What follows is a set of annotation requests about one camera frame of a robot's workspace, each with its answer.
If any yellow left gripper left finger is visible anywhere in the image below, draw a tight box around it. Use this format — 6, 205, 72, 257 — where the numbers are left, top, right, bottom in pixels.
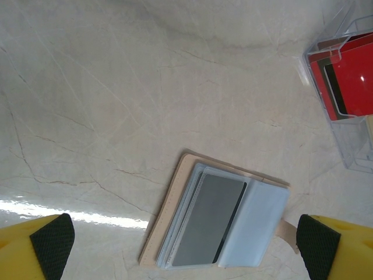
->
0, 212, 76, 280

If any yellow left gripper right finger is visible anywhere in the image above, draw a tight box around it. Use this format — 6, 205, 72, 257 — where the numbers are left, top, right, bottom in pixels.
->
295, 213, 373, 280

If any clear acrylic card box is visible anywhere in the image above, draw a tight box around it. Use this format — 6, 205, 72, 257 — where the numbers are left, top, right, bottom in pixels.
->
297, 0, 373, 172

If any dark grey card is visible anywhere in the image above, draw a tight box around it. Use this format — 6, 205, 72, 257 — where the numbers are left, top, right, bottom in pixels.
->
171, 173, 248, 268

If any pale card with black stripe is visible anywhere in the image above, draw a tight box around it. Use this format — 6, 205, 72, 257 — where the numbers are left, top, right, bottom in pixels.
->
322, 63, 355, 116

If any tan black small box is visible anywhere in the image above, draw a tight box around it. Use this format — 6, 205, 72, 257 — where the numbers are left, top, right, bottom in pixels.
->
364, 115, 373, 146

